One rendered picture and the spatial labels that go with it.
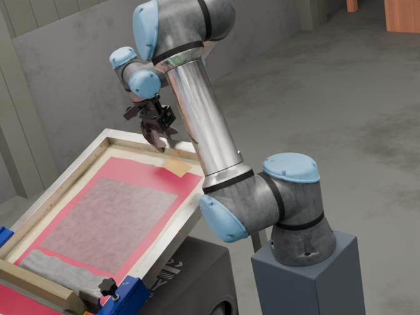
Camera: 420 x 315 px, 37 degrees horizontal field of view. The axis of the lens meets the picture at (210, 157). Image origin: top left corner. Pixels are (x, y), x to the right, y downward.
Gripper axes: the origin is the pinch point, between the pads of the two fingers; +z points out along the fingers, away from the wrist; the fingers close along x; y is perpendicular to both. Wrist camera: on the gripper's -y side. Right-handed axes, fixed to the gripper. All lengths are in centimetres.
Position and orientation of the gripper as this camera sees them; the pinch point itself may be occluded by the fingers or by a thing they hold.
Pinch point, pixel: (164, 144)
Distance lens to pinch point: 199.4
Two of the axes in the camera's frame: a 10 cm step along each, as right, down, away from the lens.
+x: 5.4, -6.8, 5.0
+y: 7.7, 1.5, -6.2
